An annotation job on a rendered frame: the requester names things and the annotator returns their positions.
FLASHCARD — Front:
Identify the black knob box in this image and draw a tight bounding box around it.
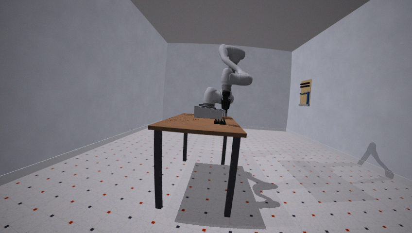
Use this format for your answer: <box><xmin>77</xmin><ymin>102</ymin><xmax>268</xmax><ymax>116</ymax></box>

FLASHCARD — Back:
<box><xmin>214</xmin><ymin>119</ymin><xmax>226</xmax><ymax>125</ymax></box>

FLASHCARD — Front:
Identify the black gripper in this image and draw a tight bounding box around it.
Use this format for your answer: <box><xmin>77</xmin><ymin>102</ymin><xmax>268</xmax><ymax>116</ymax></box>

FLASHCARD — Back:
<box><xmin>221</xmin><ymin>91</ymin><xmax>231</xmax><ymax>117</ymax></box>

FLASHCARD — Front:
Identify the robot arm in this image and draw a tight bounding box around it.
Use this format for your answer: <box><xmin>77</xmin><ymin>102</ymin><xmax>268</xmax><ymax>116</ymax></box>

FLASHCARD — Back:
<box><xmin>199</xmin><ymin>44</ymin><xmax>253</xmax><ymax>109</ymax></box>

